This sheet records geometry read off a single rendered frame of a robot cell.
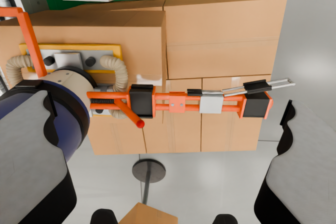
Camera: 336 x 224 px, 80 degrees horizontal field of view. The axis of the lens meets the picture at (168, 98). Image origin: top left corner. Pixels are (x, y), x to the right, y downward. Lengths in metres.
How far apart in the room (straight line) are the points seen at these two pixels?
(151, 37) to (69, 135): 0.40
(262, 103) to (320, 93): 1.64
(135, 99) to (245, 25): 0.75
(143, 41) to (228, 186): 2.39
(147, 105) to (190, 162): 1.86
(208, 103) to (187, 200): 2.46
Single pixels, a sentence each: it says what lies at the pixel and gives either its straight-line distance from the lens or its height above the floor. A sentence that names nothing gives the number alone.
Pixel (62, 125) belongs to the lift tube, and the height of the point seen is 1.27.
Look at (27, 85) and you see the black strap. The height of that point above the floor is 1.22.
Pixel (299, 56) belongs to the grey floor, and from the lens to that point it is 2.00.
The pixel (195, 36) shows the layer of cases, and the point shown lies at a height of 0.54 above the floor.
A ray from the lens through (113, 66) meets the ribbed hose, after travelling 0.67.
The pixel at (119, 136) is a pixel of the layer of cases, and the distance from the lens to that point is 1.50.
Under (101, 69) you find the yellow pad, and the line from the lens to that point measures 0.74.
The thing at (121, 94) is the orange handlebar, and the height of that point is 1.09.
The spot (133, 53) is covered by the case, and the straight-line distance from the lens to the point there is 0.73.
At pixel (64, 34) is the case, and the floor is 0.94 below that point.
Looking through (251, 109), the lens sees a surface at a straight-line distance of 0.67.
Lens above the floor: 1.63
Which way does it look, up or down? 60 degrees down
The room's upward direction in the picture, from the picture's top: 177 degrees counter-clockwise
